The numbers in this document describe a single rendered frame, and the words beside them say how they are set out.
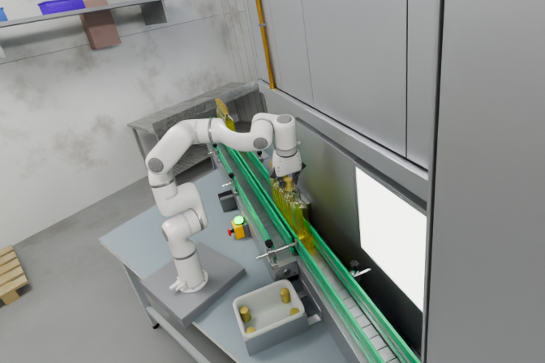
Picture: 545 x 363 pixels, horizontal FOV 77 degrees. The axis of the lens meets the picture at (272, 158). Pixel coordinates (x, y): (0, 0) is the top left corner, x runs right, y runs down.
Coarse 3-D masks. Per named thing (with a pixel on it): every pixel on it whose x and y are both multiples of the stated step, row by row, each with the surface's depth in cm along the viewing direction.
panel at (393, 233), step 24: (360, 192) 103; (384, 192) 90; (360, 216) 108; (384, 216) 93; (408, 216) 83; (384, 240) 97; (408, 240) 86; (384, 264) 102; (408, 264) 89; (408, 288) 93
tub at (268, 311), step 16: (272, 288) 126; (288, 288) 126; (240, 304) 124; (256, 304) 126; (272, 304) 127; (288, 304) 126; (240, 320) 115; (256, 320) 122; (272, 320) 121; (288, 320) 112
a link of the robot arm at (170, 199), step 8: (184, 184) 128; (192, 184) 129; (152, 192) 123; (160, 192) 120; (168, 192) 121; (176, 192) 124; (184, 192) 125; (192, 192) 126; (160, 200) 121; (168, 200) 122; (176, 200) 123; (184, 200) 125; (192, 200) 126; (200, 200) 128; (160, 208) 123; (168, 208) 122; (176, 208) 124; (184, 208) 126; (192, 208) 130; (200, 208) 129; (200, 216) 129; (200, 224) 130
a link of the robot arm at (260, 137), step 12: (216, 120) 113; (264, 120) 111; (216, 132) 111; (228, 132) 108; (252, 132) 106; (264, 132) 107; (228, 144) 110; (240, 144) 108; (252, 144) 108; (264, 144) 108
